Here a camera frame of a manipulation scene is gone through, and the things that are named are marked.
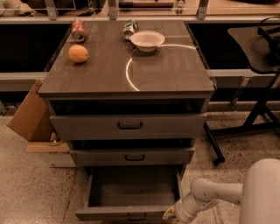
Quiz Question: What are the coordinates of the brown cardboard box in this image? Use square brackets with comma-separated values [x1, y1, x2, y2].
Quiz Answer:
[8, 80, 76, 168]

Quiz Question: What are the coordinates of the black side table stand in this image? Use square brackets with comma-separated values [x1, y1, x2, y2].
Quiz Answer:
[204, 16, 280, 165]

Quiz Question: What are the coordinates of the white paper bowl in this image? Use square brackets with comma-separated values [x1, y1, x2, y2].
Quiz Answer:
[130, 31, 165, 53]

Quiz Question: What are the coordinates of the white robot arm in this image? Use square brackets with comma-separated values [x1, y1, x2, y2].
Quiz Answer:
[163, 158, 280, 224]

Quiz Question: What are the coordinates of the grey bottom drawer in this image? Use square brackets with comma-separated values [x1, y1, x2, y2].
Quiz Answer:
[76, 165, 183, 223]

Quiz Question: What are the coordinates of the grey drawer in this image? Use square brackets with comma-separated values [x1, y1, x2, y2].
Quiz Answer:
[70, 147, 194, 166]
[76, 165, 183, 223]
[50, 114, 206, 140]

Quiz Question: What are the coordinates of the red soda can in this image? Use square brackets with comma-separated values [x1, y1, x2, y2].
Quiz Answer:
[71, 19, 88, 42]

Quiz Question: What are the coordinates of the grey top drawer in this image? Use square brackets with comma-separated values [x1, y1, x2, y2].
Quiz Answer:
[50, 114, 206, 140]

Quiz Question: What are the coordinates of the grey middle drawer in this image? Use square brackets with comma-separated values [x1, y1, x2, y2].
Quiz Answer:
[70, 147, 194, 166]

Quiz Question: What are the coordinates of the grey drawer cabinet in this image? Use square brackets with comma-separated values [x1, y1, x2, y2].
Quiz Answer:
[38, 19, 216, 173]

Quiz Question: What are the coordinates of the orange fruit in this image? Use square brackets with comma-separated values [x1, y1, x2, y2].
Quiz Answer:
[68, 45, 88, 63]

